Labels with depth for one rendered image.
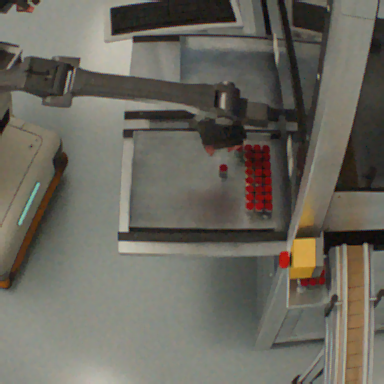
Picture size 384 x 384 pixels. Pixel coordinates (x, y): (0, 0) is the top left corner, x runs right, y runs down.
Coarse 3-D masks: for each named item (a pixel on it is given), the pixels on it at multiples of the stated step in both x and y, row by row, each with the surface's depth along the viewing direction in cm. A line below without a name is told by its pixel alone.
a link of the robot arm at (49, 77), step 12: (24, 60) 147; (36, 60) 147; (48, 60) 149; (0, 72) 151; (12, 72) 149; (24, 72) 146; (36, 72) 148; (48, 72) 150; (60, 72) 152; (0, 84) 150; (12, 84) 148; (24, 84) 145; (36, 84) 147; (48, 84) 149; (60, 84) 152; (36, 96) 153
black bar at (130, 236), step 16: (128, 240) 187; (144, 240) 187; (160, 240) 187; (176, 240) 187; (192, 240) 187; (208, 240) 187; (224, 240) 187; (240, 240) 187; (256, 240) 187; (272, 240) 188
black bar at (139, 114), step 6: (126, 114) 202; (132, 114) 202; (138, 114) 202; (144, 114) 202; (150, 114) 202; (156, 114) 202; (162, 114) 202; (168, 114) 202; (174, 114) 202; (180, 114) 202; (186, 114) 202; (192, 114) 202; (270, 114) 203; (276, 114) 203; (270, 120) 204; (276, 120) 204
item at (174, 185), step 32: (160, 160) 198; (192, 160) 198; (224, 160) 198; (160, 192) 194; (192, 192) 194; (224, 192) 194; (128, 224) 186; (160, 224) 190; (192, 224) 190; (224, 224) 190; (256, 224) 190
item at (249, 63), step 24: (192, 48) 216; (216, 48) 216; (240, 48) 216; (264, 48) 216; (192, 72) 211; (216, 72) 211; (240, 72) 212; (264, 72) 212; (240, 96) 207; (264, 96) 208
